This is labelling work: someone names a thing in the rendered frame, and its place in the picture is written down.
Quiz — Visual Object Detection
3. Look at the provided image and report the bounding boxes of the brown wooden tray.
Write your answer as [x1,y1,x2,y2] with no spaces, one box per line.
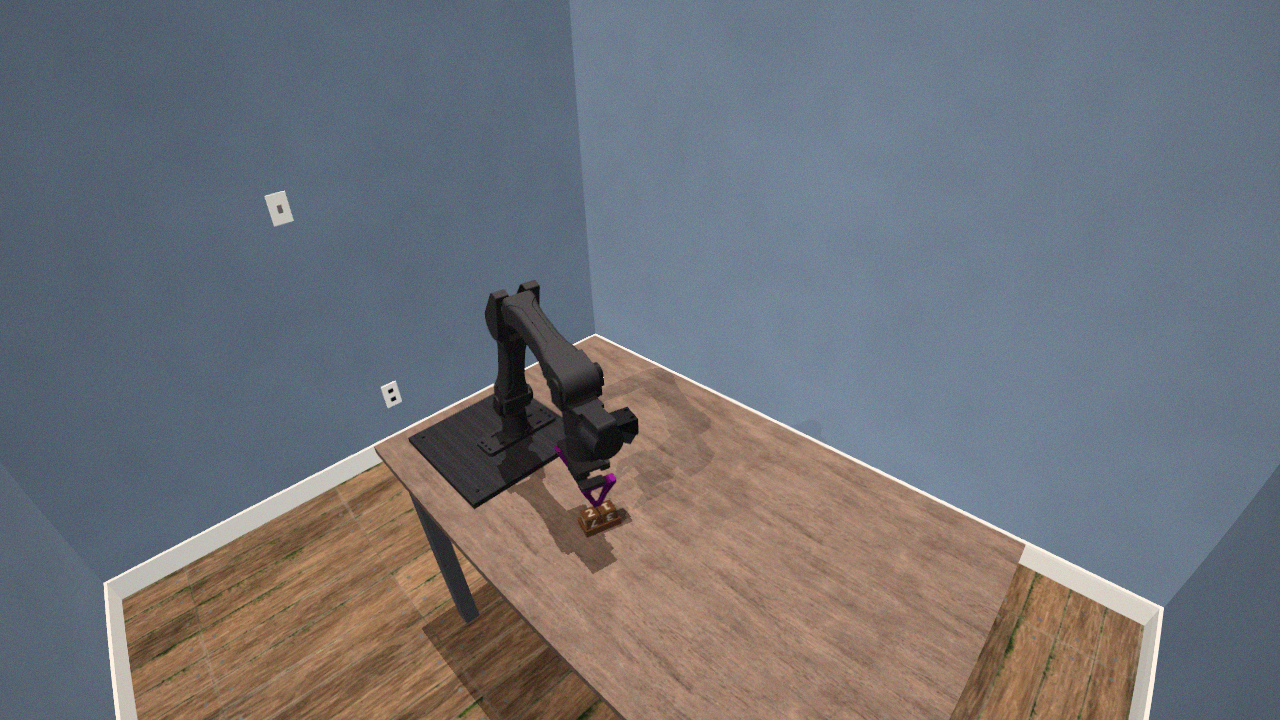
[579,511,621,537]

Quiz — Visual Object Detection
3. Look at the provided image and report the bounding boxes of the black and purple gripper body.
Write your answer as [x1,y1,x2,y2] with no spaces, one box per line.
[557,433,611,492]

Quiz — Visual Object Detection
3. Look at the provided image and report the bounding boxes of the brown number cube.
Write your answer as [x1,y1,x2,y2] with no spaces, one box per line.
[596,500,617,524]
[580,507,602,530]

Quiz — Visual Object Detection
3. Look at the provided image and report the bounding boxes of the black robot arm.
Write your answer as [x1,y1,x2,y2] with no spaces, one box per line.
[477,281,639,462]

